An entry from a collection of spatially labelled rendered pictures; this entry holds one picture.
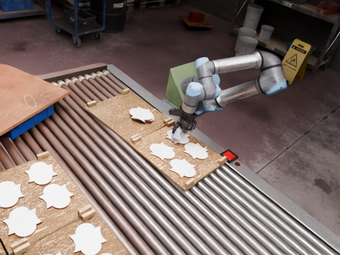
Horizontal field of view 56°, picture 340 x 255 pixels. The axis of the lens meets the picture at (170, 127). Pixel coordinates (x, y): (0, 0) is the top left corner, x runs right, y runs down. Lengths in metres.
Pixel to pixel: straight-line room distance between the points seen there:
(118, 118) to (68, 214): 0.72
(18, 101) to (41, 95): 0.12
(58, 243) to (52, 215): 0.14
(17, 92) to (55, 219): 0.82
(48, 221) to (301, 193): 2.43
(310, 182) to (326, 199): 0.21
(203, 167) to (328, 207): 1.83
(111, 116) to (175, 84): 0.49
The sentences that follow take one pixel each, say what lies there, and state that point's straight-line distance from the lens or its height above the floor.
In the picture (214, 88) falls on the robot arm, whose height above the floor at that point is 1.28.
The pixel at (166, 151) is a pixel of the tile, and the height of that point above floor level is 0.94.
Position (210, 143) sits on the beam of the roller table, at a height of 0.91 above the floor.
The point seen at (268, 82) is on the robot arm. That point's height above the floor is 1.31.
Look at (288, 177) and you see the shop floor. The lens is 3.38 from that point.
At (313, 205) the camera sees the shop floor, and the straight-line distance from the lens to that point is 3.24.
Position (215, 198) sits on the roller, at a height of 0.92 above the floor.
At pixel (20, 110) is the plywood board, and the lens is 1.81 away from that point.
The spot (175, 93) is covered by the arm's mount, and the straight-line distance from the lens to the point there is 2.16.
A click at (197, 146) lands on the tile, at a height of 0.94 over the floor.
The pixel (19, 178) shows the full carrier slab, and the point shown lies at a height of 0.94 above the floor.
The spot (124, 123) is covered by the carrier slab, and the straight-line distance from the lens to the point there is 1.88.
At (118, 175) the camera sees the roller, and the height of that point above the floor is 0.91.
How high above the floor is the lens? 2.07
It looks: 37 degrees down
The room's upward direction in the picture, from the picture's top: 11 degrees clockwise
